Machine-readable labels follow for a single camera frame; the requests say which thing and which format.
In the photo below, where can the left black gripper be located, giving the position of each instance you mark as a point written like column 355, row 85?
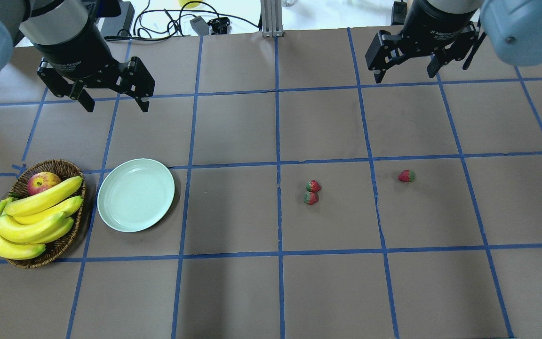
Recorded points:
column 74, row 54

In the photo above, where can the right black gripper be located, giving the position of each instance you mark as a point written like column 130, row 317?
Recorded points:
column 433, row 28

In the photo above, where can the strawberry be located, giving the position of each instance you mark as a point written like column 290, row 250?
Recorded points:
column 310, row 198
column 407, row 176
column 313, row 186

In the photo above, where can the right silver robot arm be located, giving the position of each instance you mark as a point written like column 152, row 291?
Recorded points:
column 514, row 28

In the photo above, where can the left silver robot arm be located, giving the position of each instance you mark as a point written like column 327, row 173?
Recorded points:
column 43, row 22

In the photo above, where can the light green plate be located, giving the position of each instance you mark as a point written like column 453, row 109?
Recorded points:
column 135, row 195

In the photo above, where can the black power adapter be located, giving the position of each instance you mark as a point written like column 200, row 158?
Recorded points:
column 115, row 17

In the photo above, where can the brown wicker basket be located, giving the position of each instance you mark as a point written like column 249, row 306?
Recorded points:
column 53, row 250

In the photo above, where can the red yellow apple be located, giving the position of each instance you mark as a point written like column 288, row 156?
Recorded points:
column 42, row 181

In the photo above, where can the grey small adapter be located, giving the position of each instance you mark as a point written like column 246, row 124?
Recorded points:
column 200, row 26

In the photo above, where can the yellow banana bunch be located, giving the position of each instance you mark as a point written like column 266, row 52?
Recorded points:
column 27, row 224

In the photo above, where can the aluminium frame post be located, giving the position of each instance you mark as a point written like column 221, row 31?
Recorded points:
column 271, row 16

